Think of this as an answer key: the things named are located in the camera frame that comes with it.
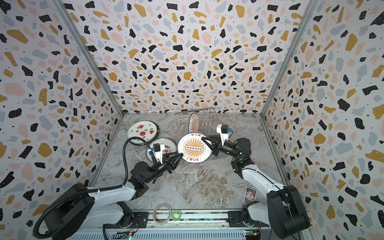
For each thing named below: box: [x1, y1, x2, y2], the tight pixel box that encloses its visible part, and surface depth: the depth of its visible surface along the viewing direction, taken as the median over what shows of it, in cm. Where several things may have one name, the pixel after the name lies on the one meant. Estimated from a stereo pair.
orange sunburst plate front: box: [176, 131, 213, 164], surface depth 75 cm
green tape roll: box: [171, 209, 182, 222], surface depth 77 cm
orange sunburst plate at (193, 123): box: [188, 112, 199, 133], surface depth 108 cm
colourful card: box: [243, 186, 257, 204], surface depth 82 cm
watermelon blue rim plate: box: [127, 120, 160, 146], surface depth 109 cm
